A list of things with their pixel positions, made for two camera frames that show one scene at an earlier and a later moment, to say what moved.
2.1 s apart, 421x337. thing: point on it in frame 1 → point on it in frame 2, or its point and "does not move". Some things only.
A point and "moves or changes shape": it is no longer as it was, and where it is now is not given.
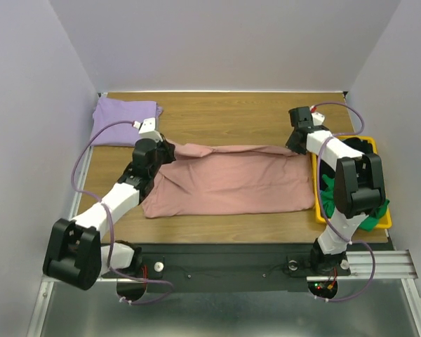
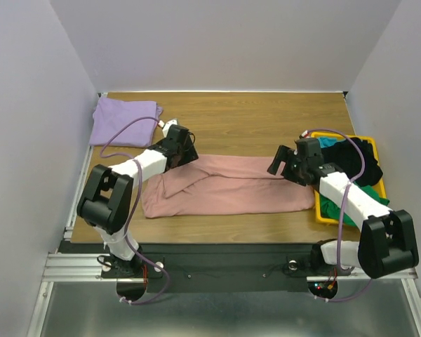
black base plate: [226, 267] does not move
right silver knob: [292, 265] does not move
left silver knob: [158, 267] does not move
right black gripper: [294, 141] → [288, 163]
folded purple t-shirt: [108, 111] does not move
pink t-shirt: [213, 179] moves or changes shape
